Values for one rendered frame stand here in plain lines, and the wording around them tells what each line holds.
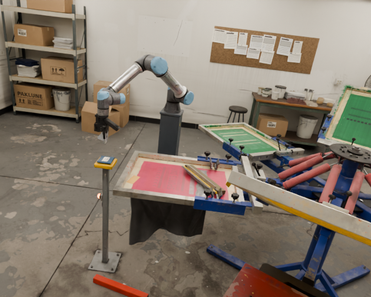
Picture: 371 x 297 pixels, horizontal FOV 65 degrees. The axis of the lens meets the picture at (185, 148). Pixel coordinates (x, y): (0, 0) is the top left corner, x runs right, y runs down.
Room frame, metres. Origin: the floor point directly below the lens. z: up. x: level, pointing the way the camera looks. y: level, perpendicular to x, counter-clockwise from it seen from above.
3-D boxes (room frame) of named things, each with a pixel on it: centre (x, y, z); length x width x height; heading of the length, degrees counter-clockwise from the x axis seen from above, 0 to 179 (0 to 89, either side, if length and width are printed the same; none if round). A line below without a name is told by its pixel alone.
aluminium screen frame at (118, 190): (1.75, 0.00, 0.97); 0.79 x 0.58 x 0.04; 89
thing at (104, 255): (1.88, 0.56, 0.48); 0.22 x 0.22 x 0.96; 89
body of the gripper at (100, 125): (1.88, 0.59, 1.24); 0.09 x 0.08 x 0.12; 89
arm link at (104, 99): (1.88, 0.58, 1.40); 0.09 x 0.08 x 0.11; 136
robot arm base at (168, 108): (2.51, 0.16, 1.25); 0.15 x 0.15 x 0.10
